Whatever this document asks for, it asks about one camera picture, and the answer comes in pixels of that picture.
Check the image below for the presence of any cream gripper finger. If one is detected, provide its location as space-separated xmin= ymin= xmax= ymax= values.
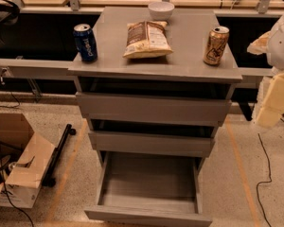
xmin=256 ymin=72 xmax=284 ymax=128
xmin=247 ymin=31 xmax=270 ymax=55

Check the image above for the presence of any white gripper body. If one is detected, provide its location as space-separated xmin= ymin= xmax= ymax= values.
xmin=267 ymin=14 xmax=284 ymax=70

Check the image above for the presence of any brown chip bag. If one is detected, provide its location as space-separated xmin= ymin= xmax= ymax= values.
xmin=123 ymin=21 xmax=172 ymax=59

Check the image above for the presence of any grey drawer cabinet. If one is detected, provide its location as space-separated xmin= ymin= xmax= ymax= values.
xmin=67 ymin=6 xmax=243 ymax=163

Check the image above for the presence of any open bottom drawer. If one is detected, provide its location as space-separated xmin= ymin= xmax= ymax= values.
xmin=85 ymin=152 xmax=212 ymax=227

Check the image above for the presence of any middle drawer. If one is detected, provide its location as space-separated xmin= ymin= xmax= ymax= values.
xmin=89 ymin=131 xmax=214 ymax=157

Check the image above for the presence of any top drawer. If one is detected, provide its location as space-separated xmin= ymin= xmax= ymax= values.
xmin=76 ymin=93 xmax=230 ymax=126

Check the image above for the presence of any gold soda can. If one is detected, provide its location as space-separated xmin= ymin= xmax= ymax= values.
xmin=204 ymin=26 xmax=229 ymax=65

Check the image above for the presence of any white bowl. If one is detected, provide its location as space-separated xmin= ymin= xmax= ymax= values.
xmin=148 ymin=1 xmax=174 ymax=21

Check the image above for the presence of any blue pepsi can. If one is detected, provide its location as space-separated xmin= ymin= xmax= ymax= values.
xmin=73 ymin=24 xmax=98 ymax=61

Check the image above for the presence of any black metal bar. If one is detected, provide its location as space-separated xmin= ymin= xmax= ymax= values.
xmin=42 ymin=124 xmax=77 ymax=187

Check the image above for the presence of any long grey bench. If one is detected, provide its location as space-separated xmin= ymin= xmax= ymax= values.
xmin=0 ymin=59 xmax=74 ymax=80

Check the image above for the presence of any cardboard box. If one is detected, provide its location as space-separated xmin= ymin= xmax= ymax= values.
xmin=0 ymin=113 xmax=55 ymax=208

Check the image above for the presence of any black floor cable right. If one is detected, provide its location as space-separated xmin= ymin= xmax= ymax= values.
xmin=256 ymin=132 xmax=273 ymax=227

